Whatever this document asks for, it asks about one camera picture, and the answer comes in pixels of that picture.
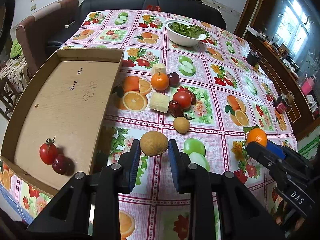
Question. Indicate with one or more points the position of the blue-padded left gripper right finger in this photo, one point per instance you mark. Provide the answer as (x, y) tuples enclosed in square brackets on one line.
[(193, 179)]

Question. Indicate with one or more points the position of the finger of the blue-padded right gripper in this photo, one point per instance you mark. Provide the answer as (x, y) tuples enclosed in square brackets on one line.
[(263, 156), (276, 150)]

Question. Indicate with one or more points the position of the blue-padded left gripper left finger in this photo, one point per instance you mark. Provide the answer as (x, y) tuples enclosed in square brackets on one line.
[(114, 179)]

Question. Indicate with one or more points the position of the mandarin orange with leaf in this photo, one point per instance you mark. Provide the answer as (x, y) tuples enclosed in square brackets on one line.
[(255, 133)]

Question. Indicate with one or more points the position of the red jujube date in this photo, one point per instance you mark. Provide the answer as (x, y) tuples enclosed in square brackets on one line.
[(175, 109)]

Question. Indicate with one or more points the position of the right hand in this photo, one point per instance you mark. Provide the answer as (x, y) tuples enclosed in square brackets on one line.
[(288, 218)]

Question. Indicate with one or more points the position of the red-label jam jar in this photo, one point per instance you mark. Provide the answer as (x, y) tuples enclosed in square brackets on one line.
[(283, 102)]

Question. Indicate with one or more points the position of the dark plum in box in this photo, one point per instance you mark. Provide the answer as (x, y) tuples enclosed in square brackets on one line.
[(61, 164)]

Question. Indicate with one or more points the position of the stemmed tomato in box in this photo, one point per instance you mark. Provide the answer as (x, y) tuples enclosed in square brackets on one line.
[(48, 151)]

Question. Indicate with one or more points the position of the shallow cardboard box tray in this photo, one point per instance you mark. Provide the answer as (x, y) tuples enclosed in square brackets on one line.
[(66, 100)]

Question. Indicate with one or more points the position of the dark red jujube right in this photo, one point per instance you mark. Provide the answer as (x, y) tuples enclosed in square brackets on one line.
[(191, 95)]

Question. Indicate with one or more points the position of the large red tomato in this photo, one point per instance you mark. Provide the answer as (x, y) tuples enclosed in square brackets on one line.
[(183, 98)]

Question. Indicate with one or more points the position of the peeled corn piece near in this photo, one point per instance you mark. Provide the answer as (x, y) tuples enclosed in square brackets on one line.
[(159, 102)]

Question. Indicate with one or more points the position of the peeled corn piece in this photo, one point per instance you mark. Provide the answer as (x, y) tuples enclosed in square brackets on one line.
[(158, 67), (159, 102)]

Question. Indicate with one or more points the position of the black cup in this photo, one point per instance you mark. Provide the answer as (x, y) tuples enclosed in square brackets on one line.
[(252, 58)]

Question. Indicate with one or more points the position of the mandarin orange far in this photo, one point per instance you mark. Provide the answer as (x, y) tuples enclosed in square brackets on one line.
[(160, 81)]

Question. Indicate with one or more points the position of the dark red plum far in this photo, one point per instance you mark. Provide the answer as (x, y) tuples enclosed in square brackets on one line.
[(174, 79)]

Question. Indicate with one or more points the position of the fruit-print pink tablecloth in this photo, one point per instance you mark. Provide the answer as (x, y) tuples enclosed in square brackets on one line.
[(229, 94)]

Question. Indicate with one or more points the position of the peeled corn piece far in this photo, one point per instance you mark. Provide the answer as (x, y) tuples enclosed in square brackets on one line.
[(158, 67)]

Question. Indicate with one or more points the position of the wooden stool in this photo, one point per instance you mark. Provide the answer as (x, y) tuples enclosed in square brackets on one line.
[(9, 97)]

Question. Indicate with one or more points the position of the green leafy salad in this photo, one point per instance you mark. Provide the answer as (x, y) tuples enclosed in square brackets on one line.
[(192, 31)]

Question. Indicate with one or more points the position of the white bowl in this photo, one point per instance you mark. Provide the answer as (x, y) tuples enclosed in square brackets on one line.
[(180, 39)]

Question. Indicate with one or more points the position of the floral covered seat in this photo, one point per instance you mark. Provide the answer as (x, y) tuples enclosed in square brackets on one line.
[(17, 72)]

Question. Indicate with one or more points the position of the black leather sofa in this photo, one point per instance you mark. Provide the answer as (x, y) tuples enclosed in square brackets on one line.
[(190, 8)]

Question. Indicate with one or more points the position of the maroon armchair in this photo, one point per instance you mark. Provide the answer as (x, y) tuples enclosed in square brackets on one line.
[(34, 32)]

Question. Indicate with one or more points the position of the green cushion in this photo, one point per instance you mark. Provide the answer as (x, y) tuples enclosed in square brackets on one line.
[(16, 49)]

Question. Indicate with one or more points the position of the red item on sofa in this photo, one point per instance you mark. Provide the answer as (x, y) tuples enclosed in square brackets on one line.
[(153, 8)]

